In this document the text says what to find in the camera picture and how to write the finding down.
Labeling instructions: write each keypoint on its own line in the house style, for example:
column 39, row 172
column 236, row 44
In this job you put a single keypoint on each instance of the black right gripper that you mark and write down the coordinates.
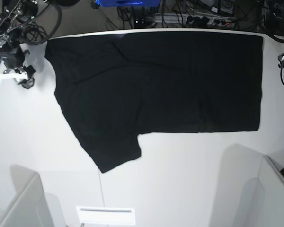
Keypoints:
column 13, row 57

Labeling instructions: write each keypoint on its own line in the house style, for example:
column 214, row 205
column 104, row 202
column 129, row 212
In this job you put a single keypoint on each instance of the black T-shirt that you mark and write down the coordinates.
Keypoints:
column 113, row 88

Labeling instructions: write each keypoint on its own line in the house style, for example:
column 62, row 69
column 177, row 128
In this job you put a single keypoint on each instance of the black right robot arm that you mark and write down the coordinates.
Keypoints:
column 17, row 26

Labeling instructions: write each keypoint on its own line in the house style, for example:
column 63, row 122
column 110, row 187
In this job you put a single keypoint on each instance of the blue box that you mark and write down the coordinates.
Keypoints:
column 128, row 3

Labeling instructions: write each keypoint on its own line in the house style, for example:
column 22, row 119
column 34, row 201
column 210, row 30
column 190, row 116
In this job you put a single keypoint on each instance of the grey left partition panel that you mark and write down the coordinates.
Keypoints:
column 31, row 206

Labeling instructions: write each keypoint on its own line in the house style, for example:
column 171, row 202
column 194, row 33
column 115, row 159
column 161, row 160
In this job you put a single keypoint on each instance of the grey partition panel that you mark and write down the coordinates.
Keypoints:
column 272, row 211
column 31, row 206

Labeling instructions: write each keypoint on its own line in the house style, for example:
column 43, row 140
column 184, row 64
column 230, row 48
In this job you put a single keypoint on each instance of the grey right partition panel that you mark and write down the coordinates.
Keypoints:
column 272, row 211

